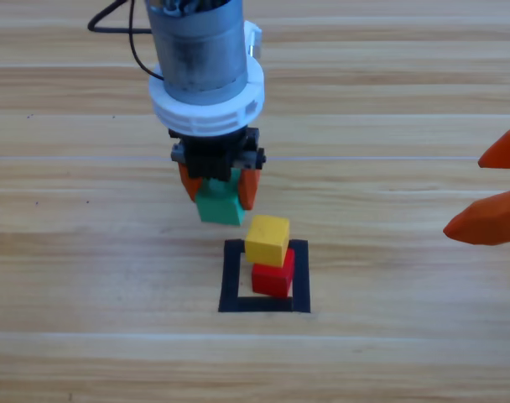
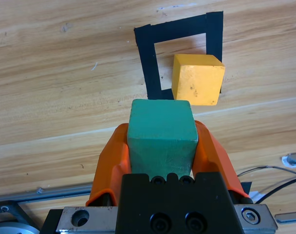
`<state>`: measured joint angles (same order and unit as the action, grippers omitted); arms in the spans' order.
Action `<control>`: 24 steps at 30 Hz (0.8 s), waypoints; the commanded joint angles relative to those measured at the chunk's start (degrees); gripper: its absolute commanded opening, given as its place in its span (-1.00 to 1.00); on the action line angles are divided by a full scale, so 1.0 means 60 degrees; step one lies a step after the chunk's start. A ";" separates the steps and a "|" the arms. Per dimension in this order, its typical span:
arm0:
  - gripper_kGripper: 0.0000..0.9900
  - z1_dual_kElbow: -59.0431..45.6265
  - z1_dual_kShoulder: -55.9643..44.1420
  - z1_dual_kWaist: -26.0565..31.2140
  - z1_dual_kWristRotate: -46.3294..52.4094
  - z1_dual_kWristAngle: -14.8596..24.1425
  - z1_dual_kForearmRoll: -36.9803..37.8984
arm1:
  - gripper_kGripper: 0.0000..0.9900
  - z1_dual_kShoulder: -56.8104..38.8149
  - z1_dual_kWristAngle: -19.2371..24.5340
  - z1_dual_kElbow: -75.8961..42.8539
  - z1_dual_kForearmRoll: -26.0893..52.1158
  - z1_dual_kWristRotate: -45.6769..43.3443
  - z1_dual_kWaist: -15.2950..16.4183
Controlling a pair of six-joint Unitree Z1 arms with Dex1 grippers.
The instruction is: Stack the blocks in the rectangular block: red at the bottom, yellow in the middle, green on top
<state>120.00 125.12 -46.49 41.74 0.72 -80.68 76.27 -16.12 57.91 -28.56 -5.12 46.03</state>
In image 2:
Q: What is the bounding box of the black table cable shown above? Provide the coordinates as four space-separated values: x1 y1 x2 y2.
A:
256 176 296 204

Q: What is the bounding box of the grey aluminium rail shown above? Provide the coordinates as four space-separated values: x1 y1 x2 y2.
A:
0 184 93 204

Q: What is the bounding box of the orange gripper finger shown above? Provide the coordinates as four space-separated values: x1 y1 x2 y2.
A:
191 120 253 204
86 122 132 208

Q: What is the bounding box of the dark grey bracket plate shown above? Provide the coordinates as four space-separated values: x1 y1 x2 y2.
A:
0 200 22 224

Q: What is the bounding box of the green wooden block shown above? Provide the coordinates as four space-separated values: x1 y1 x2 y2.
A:
127 99 199 178

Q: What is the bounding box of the silver metal bar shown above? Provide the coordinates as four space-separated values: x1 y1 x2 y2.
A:
274 211 296 224
281 151 296 168

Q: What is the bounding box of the yellow wooden block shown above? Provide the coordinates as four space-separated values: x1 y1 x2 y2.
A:
171 53 226 106

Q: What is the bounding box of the silver round disc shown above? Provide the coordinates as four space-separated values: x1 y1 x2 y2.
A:
0 220 40 234

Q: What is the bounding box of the black flat pad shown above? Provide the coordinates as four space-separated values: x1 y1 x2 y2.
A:
238 181 253 196

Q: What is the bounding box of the thin twin wire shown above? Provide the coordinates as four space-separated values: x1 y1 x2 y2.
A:
237 165 296 178

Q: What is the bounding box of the black tape square outline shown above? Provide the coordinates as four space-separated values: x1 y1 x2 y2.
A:
134 11 224 100

